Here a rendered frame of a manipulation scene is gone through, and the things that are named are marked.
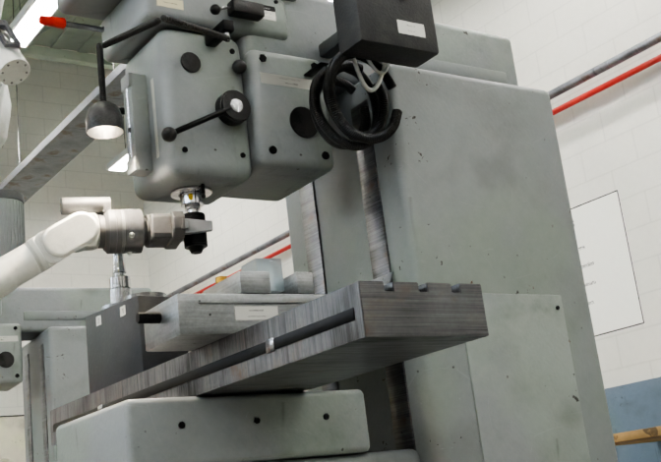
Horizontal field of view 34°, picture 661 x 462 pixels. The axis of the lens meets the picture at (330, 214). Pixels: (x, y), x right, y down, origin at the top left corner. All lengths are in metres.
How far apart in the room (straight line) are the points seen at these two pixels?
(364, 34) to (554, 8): 5.40
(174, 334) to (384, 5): 0.81
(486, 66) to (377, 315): 1.29
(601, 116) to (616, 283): 1.06
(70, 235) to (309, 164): 0.51
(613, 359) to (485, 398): 4.69
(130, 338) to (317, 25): 0.79
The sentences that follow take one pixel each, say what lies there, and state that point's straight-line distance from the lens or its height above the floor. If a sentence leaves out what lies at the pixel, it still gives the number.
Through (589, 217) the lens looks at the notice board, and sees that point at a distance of 7.01.
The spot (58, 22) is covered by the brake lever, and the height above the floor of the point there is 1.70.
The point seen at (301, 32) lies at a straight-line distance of 2.38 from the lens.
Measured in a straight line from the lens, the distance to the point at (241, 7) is 2.26.
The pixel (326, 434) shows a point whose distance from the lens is 2.05.
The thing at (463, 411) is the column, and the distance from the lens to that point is 2.18.
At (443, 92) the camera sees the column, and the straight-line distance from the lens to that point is 2.39.
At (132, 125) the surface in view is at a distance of 2.19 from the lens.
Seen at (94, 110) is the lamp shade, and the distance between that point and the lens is 2.10.
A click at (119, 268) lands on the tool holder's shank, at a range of 2.48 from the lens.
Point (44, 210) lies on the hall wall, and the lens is 12.12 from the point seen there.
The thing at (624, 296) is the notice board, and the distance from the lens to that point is 6.81.
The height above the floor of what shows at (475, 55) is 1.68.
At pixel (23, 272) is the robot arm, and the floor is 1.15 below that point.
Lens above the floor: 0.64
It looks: 16 degrees up
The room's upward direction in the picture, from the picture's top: 7 degrees counter-clockwise
